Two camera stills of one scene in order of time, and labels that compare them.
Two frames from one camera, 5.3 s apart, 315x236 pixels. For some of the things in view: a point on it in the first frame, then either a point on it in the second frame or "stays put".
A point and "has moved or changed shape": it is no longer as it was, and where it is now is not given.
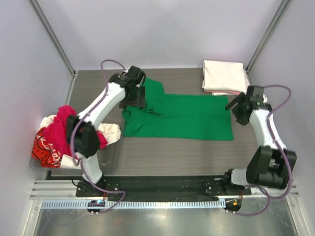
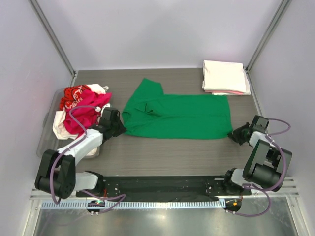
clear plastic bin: [50, 149] has moved or changed shape
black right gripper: [240, 100] -> [235, 135]
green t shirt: [178, 116] stays put
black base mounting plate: [165, 185] stays put
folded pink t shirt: [223, 91] stays put
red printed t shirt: [42, 150] -> [72, 96]
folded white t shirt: [224, 76] stays put
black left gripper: [141, 100] -> [121, 129]
